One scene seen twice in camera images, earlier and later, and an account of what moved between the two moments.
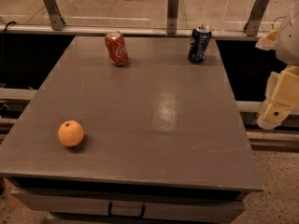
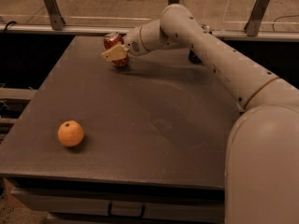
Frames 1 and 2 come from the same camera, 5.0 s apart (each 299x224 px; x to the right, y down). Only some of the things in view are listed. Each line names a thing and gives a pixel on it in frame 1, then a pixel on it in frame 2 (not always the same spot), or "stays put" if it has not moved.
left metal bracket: (53, 10) stays put
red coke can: (115, 43) stays put
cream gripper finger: (281, 96) -> (116, 52)
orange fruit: (70, 133) stays put
